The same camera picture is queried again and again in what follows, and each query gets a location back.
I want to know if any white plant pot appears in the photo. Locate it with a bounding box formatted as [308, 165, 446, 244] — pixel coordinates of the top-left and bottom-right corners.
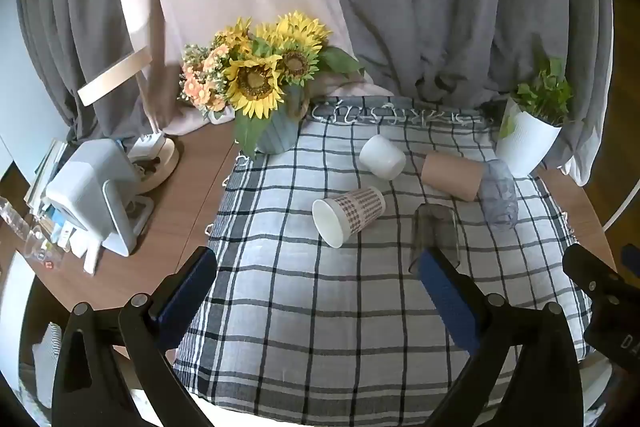
[494, 99, 564, 178]

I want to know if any clear ribbed plastic cup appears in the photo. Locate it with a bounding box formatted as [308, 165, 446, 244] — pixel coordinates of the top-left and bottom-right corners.
[480, 159, 520, 228]

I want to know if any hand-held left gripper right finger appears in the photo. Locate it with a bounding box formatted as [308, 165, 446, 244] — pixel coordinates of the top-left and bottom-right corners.
[417, 247, 586, 427]

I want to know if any dark transparent plastic cup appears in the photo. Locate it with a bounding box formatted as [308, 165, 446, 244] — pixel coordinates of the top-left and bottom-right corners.
[409, 202, 461, 276]

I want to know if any light wooden slat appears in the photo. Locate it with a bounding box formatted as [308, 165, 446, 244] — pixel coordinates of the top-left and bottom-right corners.
[77, 45, 154, 107]

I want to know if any sunflower bouquet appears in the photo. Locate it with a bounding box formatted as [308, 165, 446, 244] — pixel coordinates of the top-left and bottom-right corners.
[178, 10, 366, 158]

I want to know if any patterned paper cup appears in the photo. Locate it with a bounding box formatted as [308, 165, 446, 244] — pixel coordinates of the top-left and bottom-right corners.
[311, 185, 387, 249]

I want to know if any white desktop appliance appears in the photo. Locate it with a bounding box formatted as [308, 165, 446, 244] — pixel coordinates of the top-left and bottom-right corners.
[44, 139, 156, 259]

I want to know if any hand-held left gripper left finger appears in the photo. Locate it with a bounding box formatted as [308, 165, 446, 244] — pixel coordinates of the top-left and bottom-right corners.
[52, 247, 218, 427]

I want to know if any blue-grey ribbed vase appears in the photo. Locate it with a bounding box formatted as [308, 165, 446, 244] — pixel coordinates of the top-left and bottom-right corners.
[254, 84, 306, 156]

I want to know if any round white tray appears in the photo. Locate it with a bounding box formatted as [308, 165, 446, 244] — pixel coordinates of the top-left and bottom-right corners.
[127, 138, 181, 196]

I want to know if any white cable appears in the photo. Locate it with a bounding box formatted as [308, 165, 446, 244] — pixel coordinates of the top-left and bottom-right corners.
[599, 183, 640, 231]

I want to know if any spiral notebook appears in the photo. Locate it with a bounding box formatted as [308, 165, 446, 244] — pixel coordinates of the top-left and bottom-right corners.
[29, 321, 64, 409]

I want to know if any green leafy plant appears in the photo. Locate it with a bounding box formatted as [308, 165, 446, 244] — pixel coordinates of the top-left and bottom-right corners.
[500, 56, 575, 138]

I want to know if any white cup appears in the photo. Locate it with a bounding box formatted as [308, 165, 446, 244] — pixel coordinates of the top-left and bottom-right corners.
[358, 134, 407, 180]

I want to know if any stack of books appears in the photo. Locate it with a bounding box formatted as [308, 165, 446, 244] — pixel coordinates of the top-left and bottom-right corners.
[24, 139, 77, 239]

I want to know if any checked grey white cloth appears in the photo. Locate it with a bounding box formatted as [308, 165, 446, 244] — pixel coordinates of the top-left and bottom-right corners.
[172, 95, 594, 416]

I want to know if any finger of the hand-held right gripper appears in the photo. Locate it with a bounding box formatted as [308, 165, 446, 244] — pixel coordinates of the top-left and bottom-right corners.
[562, 243, 632, 297]

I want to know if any clear plastic bag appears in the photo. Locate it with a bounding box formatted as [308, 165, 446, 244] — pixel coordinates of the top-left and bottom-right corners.
[0, 196, 72, 269]

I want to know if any brown paper cup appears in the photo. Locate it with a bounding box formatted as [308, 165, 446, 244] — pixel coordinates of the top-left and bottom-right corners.
[420, 151, 494, 202]

